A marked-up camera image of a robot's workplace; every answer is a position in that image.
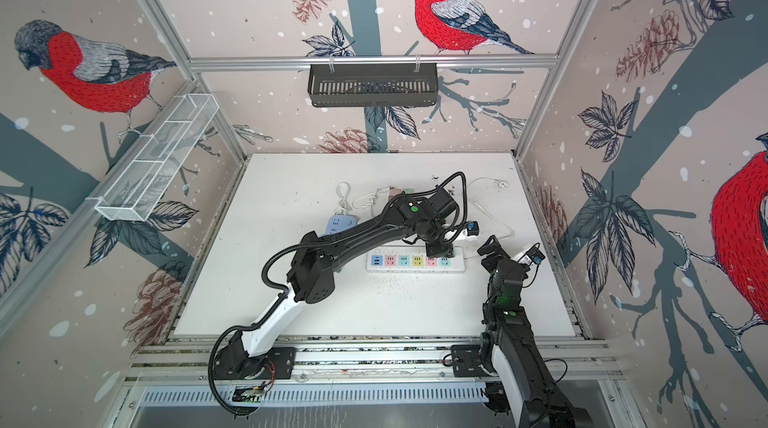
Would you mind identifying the long white power strip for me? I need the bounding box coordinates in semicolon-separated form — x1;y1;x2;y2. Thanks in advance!
366;245;466;274

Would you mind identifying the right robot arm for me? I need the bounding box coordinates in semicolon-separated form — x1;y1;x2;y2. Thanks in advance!
477;235;594;427

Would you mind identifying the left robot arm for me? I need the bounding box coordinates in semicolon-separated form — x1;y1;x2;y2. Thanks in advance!
207;171;469;382

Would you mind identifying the blue square power socket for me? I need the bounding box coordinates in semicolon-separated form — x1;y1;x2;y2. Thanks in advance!
325;214;358;235

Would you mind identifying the white mesh shelf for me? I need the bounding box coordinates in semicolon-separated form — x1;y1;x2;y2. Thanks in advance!
95;93;219;221

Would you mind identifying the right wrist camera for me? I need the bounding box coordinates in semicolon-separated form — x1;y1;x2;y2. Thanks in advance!
519;242;546;267

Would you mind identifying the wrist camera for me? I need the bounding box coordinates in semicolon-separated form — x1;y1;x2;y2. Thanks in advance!
519;242;546;267
463;220;480;239

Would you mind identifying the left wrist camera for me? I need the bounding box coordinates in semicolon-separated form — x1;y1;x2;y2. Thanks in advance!
463;220;480;239

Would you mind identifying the white power strip cable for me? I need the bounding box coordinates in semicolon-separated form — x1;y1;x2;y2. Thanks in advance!
461;177;518;237

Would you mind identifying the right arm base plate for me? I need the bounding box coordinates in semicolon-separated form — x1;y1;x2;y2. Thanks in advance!
448;344;497;378

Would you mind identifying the black wire basket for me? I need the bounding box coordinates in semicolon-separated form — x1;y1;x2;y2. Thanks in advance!
307;63;439;108

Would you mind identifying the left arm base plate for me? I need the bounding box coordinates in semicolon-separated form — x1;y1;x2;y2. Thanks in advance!
209;346;296;381

